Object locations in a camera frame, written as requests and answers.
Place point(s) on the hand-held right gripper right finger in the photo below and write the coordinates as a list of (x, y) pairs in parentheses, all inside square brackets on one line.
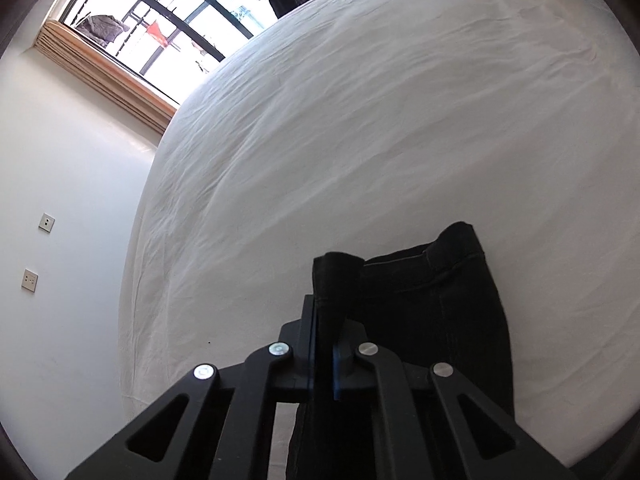
[(337, 372)]

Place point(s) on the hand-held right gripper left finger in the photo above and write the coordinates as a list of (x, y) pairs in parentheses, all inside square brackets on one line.
[(306, 360)]

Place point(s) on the black denim pants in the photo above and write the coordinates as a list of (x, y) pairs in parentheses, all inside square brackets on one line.
[(425, 310)]

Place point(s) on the bed with white sheet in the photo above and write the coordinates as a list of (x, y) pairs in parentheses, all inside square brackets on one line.
[(375, 135)]

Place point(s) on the beige curtain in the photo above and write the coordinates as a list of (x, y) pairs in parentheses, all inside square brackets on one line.
[(105, 72)]

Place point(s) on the black framed glass window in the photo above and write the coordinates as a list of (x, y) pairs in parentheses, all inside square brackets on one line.
[(210, 15)]

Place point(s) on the hanging red cloth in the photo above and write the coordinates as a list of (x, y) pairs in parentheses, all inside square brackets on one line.
[(157, 34)]

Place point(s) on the hanging grey garment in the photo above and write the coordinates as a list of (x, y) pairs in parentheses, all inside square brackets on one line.
[(102, 29)]

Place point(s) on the white wall socket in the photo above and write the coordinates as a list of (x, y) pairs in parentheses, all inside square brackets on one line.
[(46, 221), (29, 280)]

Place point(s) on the upper white wall socket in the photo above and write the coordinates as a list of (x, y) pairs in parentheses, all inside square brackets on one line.
[(46, 221)]

